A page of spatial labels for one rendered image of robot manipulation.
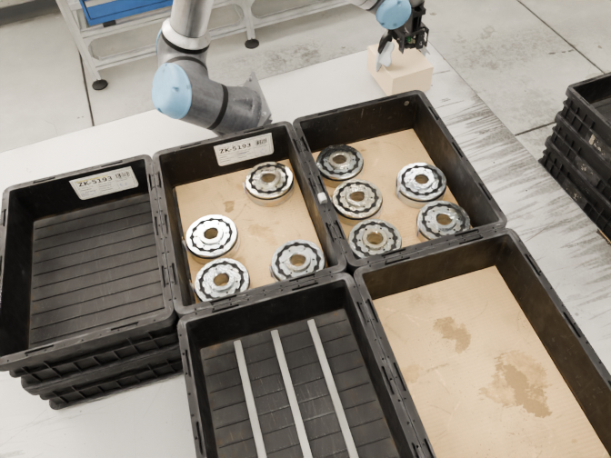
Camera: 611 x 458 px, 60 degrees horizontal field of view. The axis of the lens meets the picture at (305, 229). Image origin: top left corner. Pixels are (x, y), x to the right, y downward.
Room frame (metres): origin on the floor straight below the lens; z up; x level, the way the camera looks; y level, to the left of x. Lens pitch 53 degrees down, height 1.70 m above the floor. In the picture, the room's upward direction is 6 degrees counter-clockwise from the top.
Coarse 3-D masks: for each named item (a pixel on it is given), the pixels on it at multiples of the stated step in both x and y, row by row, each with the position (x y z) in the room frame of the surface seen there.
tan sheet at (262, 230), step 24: (192, 192) 0.78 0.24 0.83; (216, 192) 0.78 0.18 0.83; (240, 192) 0.77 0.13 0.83; (192, 216) 0.71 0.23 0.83; (240, 216) 0.70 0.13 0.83; (264, 216) 0.69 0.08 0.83; (288, 216) 0.69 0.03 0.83; (240, 240) 0.64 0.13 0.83; (264, 240) 0.63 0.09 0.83; (288, 240) 0.63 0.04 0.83; (312, 240) 0.62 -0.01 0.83; (192, 264) 0.59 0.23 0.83; (264, 264) 0.57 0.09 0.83
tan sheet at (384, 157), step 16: (352, 144) 0.88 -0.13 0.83; (368, 144) 0.87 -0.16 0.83; (384, 144) 0.87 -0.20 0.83; (400, 144) 0.86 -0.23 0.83; (416, 144) 0.86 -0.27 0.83; (368, 160) 0.82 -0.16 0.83; (384, 160) 0.82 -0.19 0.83; (400, 160) 0.81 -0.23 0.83; (416, 160) 0.81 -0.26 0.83; (368, 176) 0.78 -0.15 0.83; (384, 176) 0.77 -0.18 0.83; (384, 192) 0.73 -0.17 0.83; (448, 192) 0.71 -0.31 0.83; (384, 208) 0.68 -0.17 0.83; (400, 208) 0.68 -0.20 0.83; (400, 224) 0.64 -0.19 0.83; (416, 240) 0.60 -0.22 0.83
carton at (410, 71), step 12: (372, 48) 1.29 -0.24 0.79; (396, 48) 1.28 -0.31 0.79; (408, 48) 1.27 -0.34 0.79; (372, 60) 1.27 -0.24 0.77; (396, 60) 1.22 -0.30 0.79; (408, 60) 1.22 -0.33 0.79; (420, 60) 1.21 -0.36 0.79; (372, 72) 1.27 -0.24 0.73; (384, 72) 1.20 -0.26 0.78; (396, 72) 1.17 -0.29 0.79; (408, 72) 1.17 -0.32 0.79; (420, 72) 1.17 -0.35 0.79; (432, 72) 1.18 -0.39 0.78; (384, 84) 1.19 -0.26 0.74; (396, 84) 1.15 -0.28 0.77; (408, 84) 1.16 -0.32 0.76; (420, 84) 1.17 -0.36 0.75
